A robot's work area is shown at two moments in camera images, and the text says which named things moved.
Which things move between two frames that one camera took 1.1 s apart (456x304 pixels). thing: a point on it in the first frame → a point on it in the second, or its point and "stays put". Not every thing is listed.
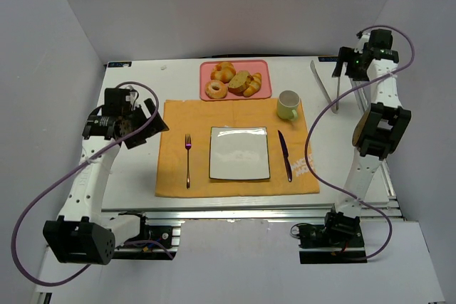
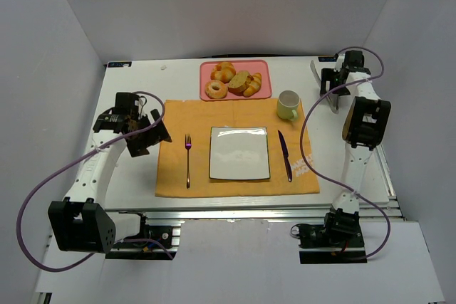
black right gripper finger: x=343 y=56 → x=327 y=75
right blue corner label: x=328 y=59 stays put
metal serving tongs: x=335 y=105 stays put
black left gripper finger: x=136 y=140 → x=137 y=145
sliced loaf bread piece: x=239 y=82 stays put
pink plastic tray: x=251 y=66 stays put
